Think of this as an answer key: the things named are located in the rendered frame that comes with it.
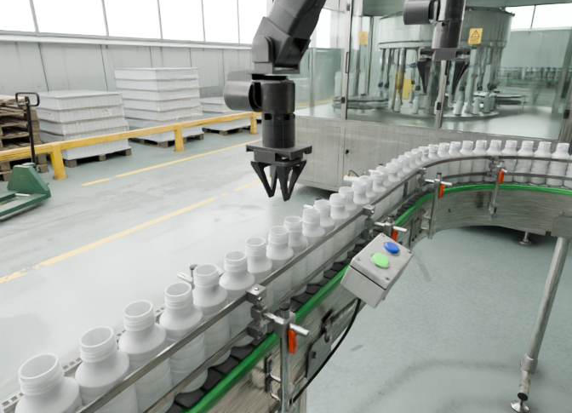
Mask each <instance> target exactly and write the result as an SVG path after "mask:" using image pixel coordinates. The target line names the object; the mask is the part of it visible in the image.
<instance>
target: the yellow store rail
mask: <svg viewBox="0 0 572 413"><path fill-rule="evenodd" d="M259 115H261V112H244V113H239V114H233V115H227V116H222V117H217V118H206V119H201V120H195V121H190V122H184V123H172V124H169V125H163V126H157V127H152V128H146V129H137V130H130V131H125V132H120V133H114V134H109V135H98V136H93V137H88V138H82V139H76V140H71V141H58V142H53V143H48V144H43V145H39V146H34V147H35V155H36V154H41V153H45V152H50V157H51V160H52V164H53V168H54V175H55V176H53V179H55V180H57V181H58V180H62V179H66V178H69V176H66V172H65V168H64V164H63V160H62V156H61V152H60V151H62V150H65V149H70V148H75V147H80V146H89V145H94V144H99V143H104V142H109V141H118V140H123V139H128V138H133V137H138V136H143V135H152V134H157V133H162V132H168V131H172V130H174V138H175V147H176V150H175V149H174V151H175V152H183V151H185V150H186V149H184V147H183V138H182V130H183V129H186V128H191V127H197V126H202V125H206V124H212V123H221V122H225V121H231V120H236V119H240V118H250V131H251V133H250V134H251V135H256V134H259V133H258V132H257V129H256V116H259ZM25 156H31V147H30V146H29V147H23V148H17V149H12V150H7V151H0V161H2V160H7V159H11V158H21V157H25Z"/></svg>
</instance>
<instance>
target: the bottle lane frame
mask: <svg viewBox="0 0 572 413"><path fill-rule="evenodd" d="M420 205H421V203H420V201H417V202H415V203H414V204H413V205H412V206H410V208H408V209H407V210H406V211H405V212H404V213H403V214H402V215H401V216H399V217H398V218H397V219H396V220H395V222H396V226H395V227H401V228H404V229H408V233H407V234H404V233H399V234H398V238H397V243H398V244H401V245H402V246H403V247H404V248H406V249H408V250H410V251H411V250H412V249H413V248H414V247H415V241H414V242H413V244H412V245H411V246H409V241H410V234H411V227H412V220H413V218H414V217H415V216H416V215H417V214H418V213H419V212H420ZM350 264H351V261H350V262H349V263H348V264H347V265H346V266H345V265H344V268H343V269H342V270H340V271H339V272H337V274H336V275H335V276H334V277H333V278H332V279H329V281H328V283H326V285H324V287H321V286H319V287H320V290H319V291H318V292H317V293H316V294H315V295H310V294H309V295H310V296H311V298H310V299H309V300H308V301H307V302H306V303H305V304H302V303H300V304H301V307H300V308H299V309H298V310H297V311H296V312H295V324H297V325H299V326H300V327H302V328H304V329H306V330H309V331H310V332H311V334H310V336H309V337H308V338H305V337H303V336H300V335H297V350H296V353H295V354H292V353H289V381H290V382H292V383H294V385H295V388H296V387H297V386H298V385H299V384H300V382H301V381H302V380H303V379H304V378H305V376H306V375H307V354H308V352H309V349H310V347H311V344H312V343H313V342H314V341H315V340H316V339H317V338H318V336H319V335H320V334H321V333H322V332H323V331H324V330H326V328H327V326H326V319H327V318H328V317H329V316H330V315H331V314H332V312H333V311H334V310H335V309H338V312H339V311H340V310H341V309H342V308H343V307H345V306H346V305H347V304H348V303H349V302H350V301H352V300H353V299H354V298H355V297H356V295H354V294H353V293H352V292H351V291H349V290H348V289H346V288H345V287H343V286H342V285H341V284H340V282H341V280H342V279H343V277H344V275H345V273H346V270H347V268H348V267H349V266H350ZM356 306H357V305H356ZM356 306H355V307H354V308H353V309H352V310H350V311H349V312H348V313H347V314H346V315H344V316H343V317H342V318H341V319H340V320H339V321H337V327H336V328H335V329H334V330H333V332H332V341H331V346H332V344H333V343H334V342H335V341H336V339H337V338H338V337H339V336H340V334H341V333H342V332H343V331H344V330H345V328H346V327H347V326H348V325H349V323H350V322H351V320H352V316H353V314H354V312H355V309H356ZM265 335H266V339H265V340H264V341H263V342H262V343H261V344H260V345H259V346H258V347H253V346H251V345H250V346H251V347H252V348H253V351H252V352H251V353H250V354H249V355H248V356H247V357H246V358H245V359H243V360H239V359H236V360H237V366H236V367H234V368H233V369H232V370H231V371H230V372H229V373H228V374H227V375H223V374H221V373H219V372H217V371H216V372H217V373H218V374H219V375H220V376H221V380H220V381H219V382H218V383H217V384H216V385H214V386H213V387H212V388H211V389H210V390H209V391H206V390H204V389H202V388H199V389H200V390H201V391H202V392H203V396H202V397H201V398H200V399H199V400H198V401H197V402H196V403H195V404H194V405H193V406H192V407H191V408H190V409H187V408H185V407H183V406H181V405H179V404H178V406H179V407H180V408H181V409H182V410H183V413H275V412H276V411H277V410H278V408H279V407H280V403H279V402H278V401H276V400H275V399H273V398H272V397H271V395H270V392H269V393H267V392H266V379H267V378H268V377H269V376H270V374H269V373H268V374H267V373H266V360H267V359H268V358H269V357H270V356H271V355H273V369H272V371H273V374H274V376H276V377H278V378H280V337H279V336H276V335H275V333H274V331H273V332H272V333H271V334H270V335H268V334H265ZM234 359H235V358H234Z"/></svg>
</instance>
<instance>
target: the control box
mask: <svg viewBox="0 0 572 413"><path fill-rule="evenodd" d="M386 242H393V243H395V244H396V245H397V246H398V247H399V251H398V253H396V254H395V253H392V252H390V251H388V250H387V249H386V248H385V246H384V245H385V243H386ZM376 253H379V254H382V255H384V256H385V257H386V258H387V260H388V264H387V265H386V266H380V265H378V264H377V263H375V262H374V261H373V259H372V257H373V255H374V254H376ZM413 255H414V253H413V252H411V251H410V250H408V249H406V248H404V247H403V246H402V245H401V244H398V243H397V242H395V241H394V240H392V239H390V238H389V237H387V236H386V235H384V234H383V233H380V234H379V235H378V236H377V237H376V238H375V239H374V240H373V241H372V242H370V243H369V244H368V245H367V246H366V247H365V248H364V249H363V250H361V251H360V252H359V253H358V254H357V255H356V256H355V257H354V258H352V261H351V264H350V266H349V267H348V268H347V270H346V273H345V275H344V277H343V279H342V280H341V282H340V284H341V285H342V286H343V287H345V288H346V289H348V290H349V291H351V292H352V293H353V294H354V295H356V297H355V298H354V299H353V300H352V301H350V302H349V303H348V304H347V305H346V306H345V307H343V308H342V309H341V310H340V311H339V312H338V309H335V310H334V311H333V312H332V314H331V315H330V316H329V317H328V318H327V319H326V326H327V328H326V330H325V331H326V334H325V338H327V337H328V336H329V335H330V334H331V333H332V332H333V330H334V329H335V328H336V327H337V321H339V320H340V319H341V318H342V317H343V316H344V315H346V314H347V313H348V312H349V311H350V310H352V309H353V308H354V307H355V306H356V305H357V306H356V309H355V312H354V314H353V316H352V320H351V322H350V323H349V325H348V327H347V328H346V331H345V333H344V334H343V336H342V337H341V338H340V340H339V341H338V343H337V344H336V346H335V347H334V349H333V350H332V351H331V353H330V354H329V356H328V357H327V358H326V359H325V360H324V361H323V363H322V364H321V366H320V367H319V368H318V369H317V371H316V372H315V373H314V374H313V376H312V377H311V378H310V379H309V381H308V382H307V383H306V384H305V386H304V387H303V388H302V389H301V390H300V391H299V392H298V393H297V394H296V395H295V397H294V398H293V403H294V402H295V401H296V400H297V399H298V398H299V397H300V396H301V394H302V393H303V392H304V391H305V390H306V388H307V387H308V386H309V385H310V383H311V382H312V381H313V380H314V378H315V377H316V376H317V375H318V373H319V372H320V371H321V370H322V368H323V367H324V366H325V365H326V364H327V363H328V361H329V360H330V358H331V357H332V356H333V354H334V353H335V351H336V350H337V348H338V347H339V346H340V344H341V343H342V342H343V341H344V339H345V338H346V335H347V334H348V332H349V330H350V329H351V327H352V325H353V323H354V321H355V318H356V317H357V315H358V310H359V308H360V304H361V301H362V300H363V301H364V302H366V303H367V304H368V305H370V306H371V307H372V308H376V307H377V306H378V305H379V303H380V302H381V301H382V299H383V298H384V297H385V295H386V294H387V293H388V291H389V290H390V289H391V288H392V286H393V285H394V284H395V283H396V282H397V281H398V279H399V278H400V277H401V275H402V273H403V271H404V269H405V268H406V266H407V265H408V264H409V261H410V260H411V258H412V257H413Z"/></svg>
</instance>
